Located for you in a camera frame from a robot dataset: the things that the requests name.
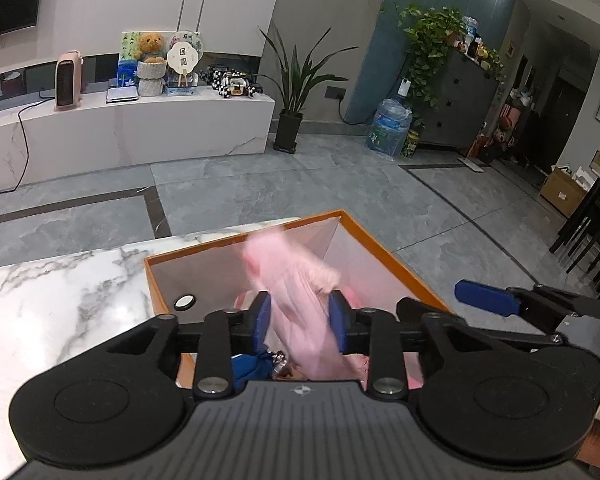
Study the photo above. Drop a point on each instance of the blue water jug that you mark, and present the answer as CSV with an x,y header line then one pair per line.
x,y
390,127

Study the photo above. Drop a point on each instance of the black and white checkered toy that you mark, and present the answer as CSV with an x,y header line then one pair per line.
x,y
232,82

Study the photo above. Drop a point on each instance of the orange cardboard box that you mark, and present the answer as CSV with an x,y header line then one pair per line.
x,y
205,270

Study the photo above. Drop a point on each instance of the green tin can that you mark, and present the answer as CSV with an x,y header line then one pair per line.
x,y
410,143

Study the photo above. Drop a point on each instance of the green landscape painting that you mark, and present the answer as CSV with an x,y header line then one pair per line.
x,y
127,62

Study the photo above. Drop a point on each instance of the brown cardboard carton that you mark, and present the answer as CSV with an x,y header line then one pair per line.
x,y
562,191

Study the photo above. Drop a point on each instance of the dark cabinet with ivy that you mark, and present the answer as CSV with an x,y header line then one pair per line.
x,y
430,45

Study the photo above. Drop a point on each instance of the brown teddy bear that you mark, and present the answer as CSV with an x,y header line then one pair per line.
x,y
150,46

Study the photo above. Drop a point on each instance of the pink space heater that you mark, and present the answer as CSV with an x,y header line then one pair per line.
x,y
69,80

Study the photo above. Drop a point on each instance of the grey drawer cabinet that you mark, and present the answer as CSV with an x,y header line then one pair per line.
x,y
462,100

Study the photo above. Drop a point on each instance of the white marble media console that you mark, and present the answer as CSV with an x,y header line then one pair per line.
x,y
130,130

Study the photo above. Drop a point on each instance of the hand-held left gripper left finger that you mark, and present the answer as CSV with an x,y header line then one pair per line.
x,y
261,322

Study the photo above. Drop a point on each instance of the round white paper fan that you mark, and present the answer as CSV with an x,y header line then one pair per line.
x,y
184,57

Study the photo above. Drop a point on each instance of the white laptop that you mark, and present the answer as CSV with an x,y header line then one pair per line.
x,y
122,95

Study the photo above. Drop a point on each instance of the brown plush dog blue jacket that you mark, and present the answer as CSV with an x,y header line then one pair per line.
x,y
247,370

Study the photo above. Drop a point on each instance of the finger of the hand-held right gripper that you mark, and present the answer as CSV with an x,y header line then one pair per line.
x,y
520,341
485,297

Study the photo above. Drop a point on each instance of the pink mini backpack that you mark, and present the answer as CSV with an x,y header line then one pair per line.
x,y
290,285

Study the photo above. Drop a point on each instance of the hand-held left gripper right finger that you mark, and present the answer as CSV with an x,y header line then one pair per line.
x,y
337,322

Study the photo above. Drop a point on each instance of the black dining chairs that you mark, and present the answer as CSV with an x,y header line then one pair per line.
x,y
590,240

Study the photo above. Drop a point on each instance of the tall leafy plant black pot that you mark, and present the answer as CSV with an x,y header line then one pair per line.
x,y
295,85

